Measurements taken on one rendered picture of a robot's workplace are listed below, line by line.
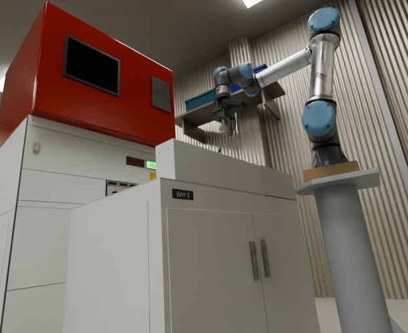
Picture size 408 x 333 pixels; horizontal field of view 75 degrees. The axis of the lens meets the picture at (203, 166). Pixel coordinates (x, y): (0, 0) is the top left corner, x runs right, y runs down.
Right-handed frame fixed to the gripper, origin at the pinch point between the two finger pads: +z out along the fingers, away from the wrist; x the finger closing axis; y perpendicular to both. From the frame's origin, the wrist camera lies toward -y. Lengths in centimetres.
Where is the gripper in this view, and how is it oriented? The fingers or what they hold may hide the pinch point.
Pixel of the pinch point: (231, 133)
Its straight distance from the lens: 123.0
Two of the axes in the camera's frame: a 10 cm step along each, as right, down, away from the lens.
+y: -7.4, 2.5, 6.3
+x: -6.7, -1.6, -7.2
